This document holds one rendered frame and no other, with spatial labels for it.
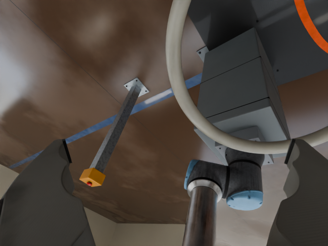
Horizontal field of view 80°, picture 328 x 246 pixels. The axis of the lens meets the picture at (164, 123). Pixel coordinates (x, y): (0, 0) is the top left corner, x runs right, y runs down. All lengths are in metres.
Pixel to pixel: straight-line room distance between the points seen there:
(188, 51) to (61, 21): 1.13
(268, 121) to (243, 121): 0.11
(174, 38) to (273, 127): 0.80
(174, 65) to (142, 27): 1.39
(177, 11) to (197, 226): 0.64
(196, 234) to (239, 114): 0.57
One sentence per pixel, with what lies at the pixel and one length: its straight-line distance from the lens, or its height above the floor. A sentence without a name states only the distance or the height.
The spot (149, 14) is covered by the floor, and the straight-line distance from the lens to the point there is 1.73.
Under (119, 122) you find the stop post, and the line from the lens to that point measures 1.75.
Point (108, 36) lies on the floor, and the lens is 1.94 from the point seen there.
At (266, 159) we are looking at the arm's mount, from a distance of 1.16.
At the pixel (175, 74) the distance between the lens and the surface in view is 0.40.
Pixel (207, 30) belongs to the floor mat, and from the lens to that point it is 1.68.
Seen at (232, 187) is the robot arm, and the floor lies 1.15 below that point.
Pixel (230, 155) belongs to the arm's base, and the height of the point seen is 0.98.
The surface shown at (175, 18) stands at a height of 1.20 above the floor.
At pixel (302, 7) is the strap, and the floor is 0.02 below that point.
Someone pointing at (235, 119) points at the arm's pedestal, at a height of 0.85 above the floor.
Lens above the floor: 1.56
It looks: 40 degrees down
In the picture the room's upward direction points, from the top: 164 degrees counter-clockwise
